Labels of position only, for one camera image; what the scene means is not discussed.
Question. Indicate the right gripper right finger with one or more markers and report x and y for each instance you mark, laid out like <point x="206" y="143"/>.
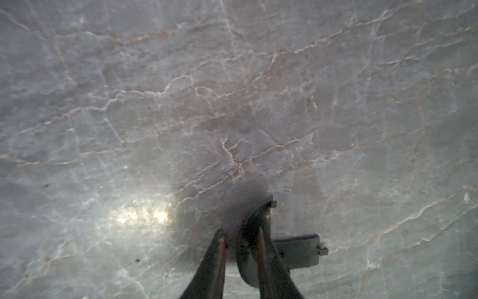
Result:
<point x="274" y="279"/>

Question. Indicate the black mouse battery cover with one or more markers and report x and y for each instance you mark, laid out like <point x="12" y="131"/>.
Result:
<point x="296" y="252"/>

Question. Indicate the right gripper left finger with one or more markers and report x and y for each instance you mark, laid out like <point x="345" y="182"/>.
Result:
<point x="208" y="281"/>

